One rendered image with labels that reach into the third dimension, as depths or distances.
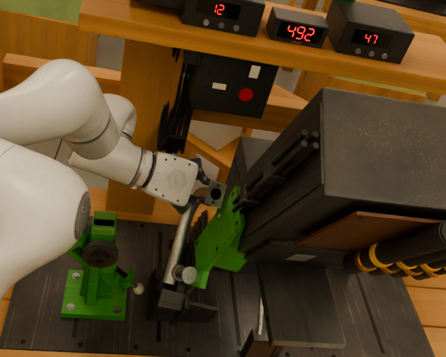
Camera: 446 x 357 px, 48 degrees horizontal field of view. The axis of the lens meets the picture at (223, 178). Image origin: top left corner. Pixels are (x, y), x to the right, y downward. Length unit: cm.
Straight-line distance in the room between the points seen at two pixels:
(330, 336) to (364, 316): 40
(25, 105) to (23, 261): 19
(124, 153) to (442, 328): 106
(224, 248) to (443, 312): 83
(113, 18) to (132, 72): 22
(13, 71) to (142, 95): 34
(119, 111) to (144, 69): 30
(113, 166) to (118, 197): 47
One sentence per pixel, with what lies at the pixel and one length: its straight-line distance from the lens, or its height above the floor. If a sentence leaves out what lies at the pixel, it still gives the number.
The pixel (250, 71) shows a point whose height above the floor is 147.
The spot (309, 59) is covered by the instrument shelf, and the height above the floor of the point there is 153.
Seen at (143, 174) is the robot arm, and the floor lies 129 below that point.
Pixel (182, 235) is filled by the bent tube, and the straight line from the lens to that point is 124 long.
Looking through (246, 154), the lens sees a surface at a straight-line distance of 126.
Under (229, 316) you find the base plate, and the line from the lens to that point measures 135.
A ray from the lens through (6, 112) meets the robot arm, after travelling 66.
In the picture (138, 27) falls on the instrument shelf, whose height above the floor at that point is 153.
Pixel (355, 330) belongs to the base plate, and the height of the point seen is 90.
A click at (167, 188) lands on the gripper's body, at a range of 108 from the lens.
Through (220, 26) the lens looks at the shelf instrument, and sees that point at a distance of 108.
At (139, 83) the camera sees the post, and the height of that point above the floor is 133.
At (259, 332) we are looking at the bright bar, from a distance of 121.
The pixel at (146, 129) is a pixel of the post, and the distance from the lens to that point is 133.
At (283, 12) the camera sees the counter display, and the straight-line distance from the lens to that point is 114.
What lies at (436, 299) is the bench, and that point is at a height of 88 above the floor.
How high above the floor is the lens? 199
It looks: 40 degrees down
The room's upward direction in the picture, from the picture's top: 17 degrees clockwise
